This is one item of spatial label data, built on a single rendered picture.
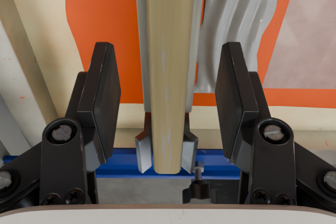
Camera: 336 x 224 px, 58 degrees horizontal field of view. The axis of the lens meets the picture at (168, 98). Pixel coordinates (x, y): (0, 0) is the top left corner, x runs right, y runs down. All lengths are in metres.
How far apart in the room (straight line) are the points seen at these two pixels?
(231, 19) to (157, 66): 0.13
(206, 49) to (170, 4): 0.16
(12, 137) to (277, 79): 2.08
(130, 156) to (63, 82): 0.13
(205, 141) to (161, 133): 0.16
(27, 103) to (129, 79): 0.12
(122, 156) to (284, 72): 0.24
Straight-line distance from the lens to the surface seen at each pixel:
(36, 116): 0.41
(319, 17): 0.36
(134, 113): 0.42
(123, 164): 0.44
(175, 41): 0.21
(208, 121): 0.44
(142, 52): 0.30
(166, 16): 0.20
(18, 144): 2.38
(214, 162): 0.44
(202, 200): 0.40
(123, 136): 0.44
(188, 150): 0.37
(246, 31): 0.34
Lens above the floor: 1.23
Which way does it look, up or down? 44 degrees down
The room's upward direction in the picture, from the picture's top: 179 degrees counter-clockwise
